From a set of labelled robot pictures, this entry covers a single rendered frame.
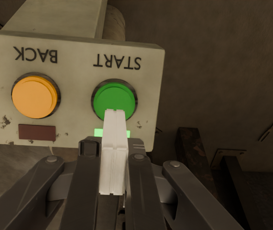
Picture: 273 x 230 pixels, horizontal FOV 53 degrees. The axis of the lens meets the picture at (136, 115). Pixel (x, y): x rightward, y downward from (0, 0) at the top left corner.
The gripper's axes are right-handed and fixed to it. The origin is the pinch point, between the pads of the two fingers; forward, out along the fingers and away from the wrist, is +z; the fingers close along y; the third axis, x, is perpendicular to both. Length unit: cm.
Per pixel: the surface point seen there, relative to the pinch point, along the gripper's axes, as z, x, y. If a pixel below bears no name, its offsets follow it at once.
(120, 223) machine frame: 100, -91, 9
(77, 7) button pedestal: 22.3, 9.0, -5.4
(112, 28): 54, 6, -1
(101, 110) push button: 8.2, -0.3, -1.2
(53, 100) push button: 8.5, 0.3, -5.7
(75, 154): 22.7, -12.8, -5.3
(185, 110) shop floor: 82, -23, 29
